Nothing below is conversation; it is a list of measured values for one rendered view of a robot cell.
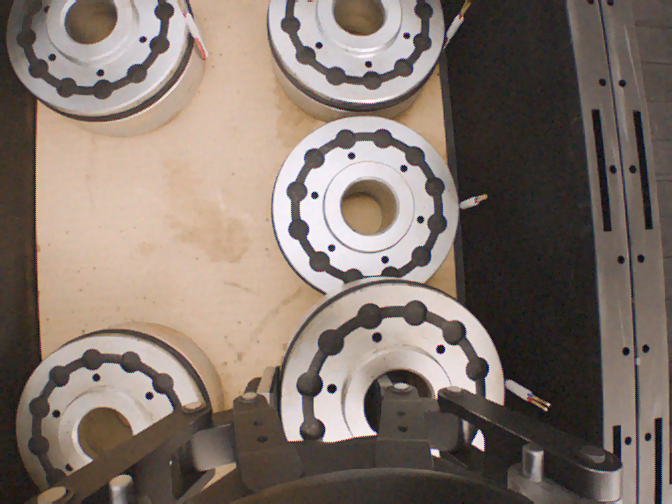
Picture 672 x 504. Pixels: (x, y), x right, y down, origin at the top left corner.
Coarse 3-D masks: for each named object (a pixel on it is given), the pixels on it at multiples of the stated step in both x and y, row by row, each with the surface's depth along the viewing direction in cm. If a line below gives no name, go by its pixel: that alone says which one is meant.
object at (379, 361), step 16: (384, 352) 14; (400, 352) 14; (416, 352) 14; (352, 368) 14; (368, 368) 14; (384, 368) 14; (400, 368) 14; (416, 368) 14; (432, 368) 14; (352, 384) 13; (368, 384) 13; (432, 384) 14; (448, 384) 14; (352, 400) 13; (352, 416) 13; (352, 432) 13; (368, 432) 13
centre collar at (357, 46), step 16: (320, 0) 17; (336, 0) 17; (384, 0) 17; (320, 16) 17; (384, 16) 18; (400, 16) 17; (320, 32) 18; (336, 32) 17; (384, 32) 17; (336, 48) 18; (352, 48) 17; (368, 48) 17; (384, 48) 18
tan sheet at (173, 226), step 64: (192, 0) 20; (256, 0) 21; (256, 64) 20; (64, 128) 19; (192, 128) 20; (256, 128) 20; (64, 192) 19; (128, 192) 20; (192, 192) 20; (256, 192) 20; (64, 256) 19; (128, 256) 19; (192, 256) 20; (256, 256) 20; (448, 256) 21; (64, 320) 19; (128, 320) 19; (192, 320) 20; (256, 320) 20
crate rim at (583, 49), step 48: (576, 0) 11; (576, 48) 11; (576, 96) 11; (576, 144) 12; (624, 240) 11; (624, 288) 11; (624, 336) 11; (624, 384) 11; (624, 432) 11; (624, 480) 11
